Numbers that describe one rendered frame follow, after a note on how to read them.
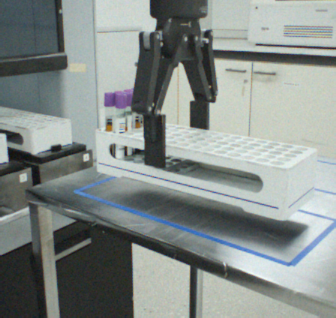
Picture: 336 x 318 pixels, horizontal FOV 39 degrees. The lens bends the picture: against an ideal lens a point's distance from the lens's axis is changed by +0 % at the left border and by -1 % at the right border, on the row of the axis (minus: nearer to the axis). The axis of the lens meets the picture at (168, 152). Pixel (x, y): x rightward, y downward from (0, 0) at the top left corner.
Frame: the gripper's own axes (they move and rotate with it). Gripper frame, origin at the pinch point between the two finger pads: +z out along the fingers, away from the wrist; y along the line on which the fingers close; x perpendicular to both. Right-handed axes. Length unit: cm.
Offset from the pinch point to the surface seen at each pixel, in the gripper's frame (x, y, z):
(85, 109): 39.8, 20.8, 3.2
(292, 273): -21.5, -10.5, 8.3
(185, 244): -9.2, -11.8, 8.3
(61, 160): 31.0, 5.3, 9.5
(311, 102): 47, 190, 26
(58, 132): 34.5, 8.2, 5.2
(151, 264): 81, 95, 89
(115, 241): 31.0, 19.3, 32.4
